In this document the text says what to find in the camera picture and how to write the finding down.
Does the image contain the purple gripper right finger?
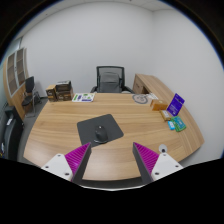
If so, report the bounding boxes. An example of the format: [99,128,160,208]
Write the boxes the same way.
[133,142,182,184]

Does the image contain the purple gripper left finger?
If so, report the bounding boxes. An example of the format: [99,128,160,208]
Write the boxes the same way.
[42,143,91,185]

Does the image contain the black computer mouse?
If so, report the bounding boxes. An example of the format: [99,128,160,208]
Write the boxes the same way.
[94,125,108,144]

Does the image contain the dark grey mouse pad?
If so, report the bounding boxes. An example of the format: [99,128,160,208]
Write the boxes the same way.
[77,114,124,147]

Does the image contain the small blue packet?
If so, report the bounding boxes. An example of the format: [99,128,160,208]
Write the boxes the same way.
[167,121,175,130]

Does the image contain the green packet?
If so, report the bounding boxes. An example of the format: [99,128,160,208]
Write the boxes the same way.
[171,116,186,132]

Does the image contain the small tan box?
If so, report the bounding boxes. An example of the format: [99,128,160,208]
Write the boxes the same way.
[160,110,171,121]

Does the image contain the brown cardboard box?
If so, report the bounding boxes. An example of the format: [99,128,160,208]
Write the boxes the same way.
[150,99,168,111]

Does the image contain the purple standing card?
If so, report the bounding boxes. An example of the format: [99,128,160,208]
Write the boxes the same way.
[167,94,185,116]

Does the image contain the round grey coaster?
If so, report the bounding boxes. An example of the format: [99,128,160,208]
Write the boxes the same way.
[132,94,148,104]

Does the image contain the white green leaflet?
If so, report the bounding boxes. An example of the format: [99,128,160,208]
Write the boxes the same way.
[72,93,95,102]

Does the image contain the white paper sheet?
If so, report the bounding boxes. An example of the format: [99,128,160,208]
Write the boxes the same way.
[147,93,158,99]

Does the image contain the black chair at left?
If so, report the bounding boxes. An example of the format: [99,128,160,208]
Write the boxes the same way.
[0,106,24,161]

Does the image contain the dark brown box stack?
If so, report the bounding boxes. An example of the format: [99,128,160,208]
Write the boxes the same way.
[56,80,73,101]

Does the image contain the small brown box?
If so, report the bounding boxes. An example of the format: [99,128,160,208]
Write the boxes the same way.
[46,85,57,102]

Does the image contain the black side chair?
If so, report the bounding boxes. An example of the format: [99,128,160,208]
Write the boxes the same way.
[22,76,41,109]

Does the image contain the grey mesh office chair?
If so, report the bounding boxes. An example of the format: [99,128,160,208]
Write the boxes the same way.
[91,66,133,93]

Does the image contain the wooden bookshelf cabinet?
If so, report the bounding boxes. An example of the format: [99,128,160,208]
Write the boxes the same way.
[3,48,29,119]

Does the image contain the desk cable grommet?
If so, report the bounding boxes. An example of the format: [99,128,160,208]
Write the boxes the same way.
[159,144,168,153]

